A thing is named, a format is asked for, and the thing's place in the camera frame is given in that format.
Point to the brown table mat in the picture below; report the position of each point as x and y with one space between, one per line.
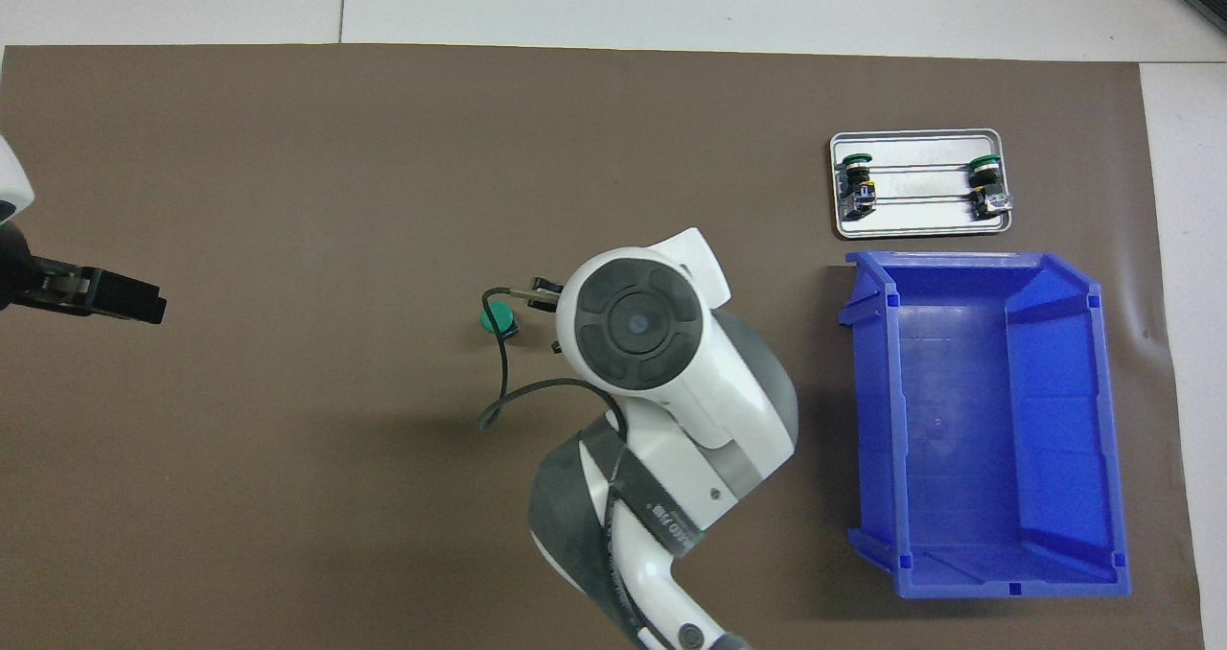
288 151

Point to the green push button switch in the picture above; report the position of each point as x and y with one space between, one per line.
860 190
495 320
985 175

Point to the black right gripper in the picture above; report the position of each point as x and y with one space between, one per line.
546 295

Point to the silver metal tray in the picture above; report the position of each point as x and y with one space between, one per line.
920 219

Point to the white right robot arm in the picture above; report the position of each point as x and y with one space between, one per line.
671 391

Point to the blue plastic storage bin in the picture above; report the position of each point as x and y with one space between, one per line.
959 439

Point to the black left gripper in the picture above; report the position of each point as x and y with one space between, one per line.
17 271

